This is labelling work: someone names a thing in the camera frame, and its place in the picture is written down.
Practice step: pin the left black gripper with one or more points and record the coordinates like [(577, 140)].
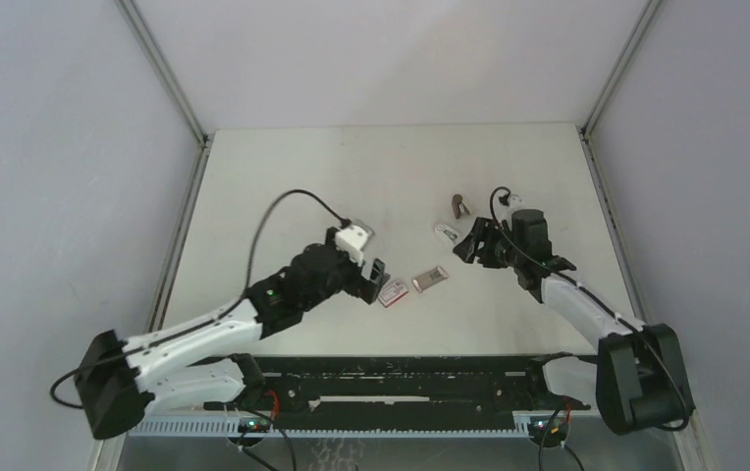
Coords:
[(365, 287)]

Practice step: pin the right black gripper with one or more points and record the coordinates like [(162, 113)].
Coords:
[(483, 231)]

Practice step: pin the red white staple box sleeve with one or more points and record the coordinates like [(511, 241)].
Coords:
[(392, 292)]

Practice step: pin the cardboard staple box tray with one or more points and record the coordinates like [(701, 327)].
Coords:
[(429, 278)]

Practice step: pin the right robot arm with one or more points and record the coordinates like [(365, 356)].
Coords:
[(638, 379)]

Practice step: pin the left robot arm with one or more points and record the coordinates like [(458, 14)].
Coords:
[(120, 381)]

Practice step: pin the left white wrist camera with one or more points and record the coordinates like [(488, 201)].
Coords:
[(353, 240)]

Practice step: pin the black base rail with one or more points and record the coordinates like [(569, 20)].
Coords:
[(414, 394)]

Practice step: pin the left circuit board with wires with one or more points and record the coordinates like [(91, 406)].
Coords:
[(260, 423)]

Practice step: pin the circuit board with wires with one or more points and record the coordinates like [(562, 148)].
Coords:
[(260, 423), (549, 432)]

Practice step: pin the right circuit board with wires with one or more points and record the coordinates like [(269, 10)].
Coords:
[(549, 432)]

